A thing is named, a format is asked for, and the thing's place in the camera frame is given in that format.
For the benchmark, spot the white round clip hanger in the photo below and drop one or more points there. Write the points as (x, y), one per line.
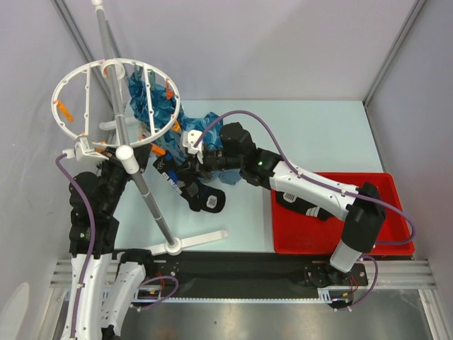
(87, 70)

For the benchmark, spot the teal clothespin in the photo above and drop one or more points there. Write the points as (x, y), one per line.
(137, 73)
(151, 76)

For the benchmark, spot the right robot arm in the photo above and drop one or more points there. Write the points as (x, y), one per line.
(357, 207)

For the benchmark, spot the aluminium rail frame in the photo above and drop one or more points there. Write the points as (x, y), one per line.
(393, 275)

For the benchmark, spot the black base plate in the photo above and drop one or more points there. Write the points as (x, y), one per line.
(215, 290)

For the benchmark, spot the red plastic tray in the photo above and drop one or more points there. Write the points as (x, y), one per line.
(294, 233)

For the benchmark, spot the black sports sock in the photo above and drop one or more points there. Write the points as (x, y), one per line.
(303, 207)
(199, 196)

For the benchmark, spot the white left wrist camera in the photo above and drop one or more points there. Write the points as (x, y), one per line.
(83, 151)

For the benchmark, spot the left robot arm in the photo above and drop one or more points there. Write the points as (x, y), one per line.
(93, 201)

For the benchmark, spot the orange clothespin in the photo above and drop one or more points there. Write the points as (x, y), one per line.
(64, 111)
(176, 127)
(169, 90)
(157, 150)

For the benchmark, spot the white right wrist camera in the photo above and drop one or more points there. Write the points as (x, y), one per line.
(189, 142)

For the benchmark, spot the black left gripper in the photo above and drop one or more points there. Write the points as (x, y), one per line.
(143, 152)

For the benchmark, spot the blue patterned cloth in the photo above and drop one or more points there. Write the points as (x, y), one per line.
(163, 109)

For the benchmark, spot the grey stand pole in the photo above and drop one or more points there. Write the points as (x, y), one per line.
(113, 70)

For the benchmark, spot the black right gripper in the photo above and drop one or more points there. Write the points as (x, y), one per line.
(197, 169)

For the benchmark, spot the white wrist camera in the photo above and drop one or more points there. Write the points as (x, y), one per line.
(83, 151)
(189, 142)

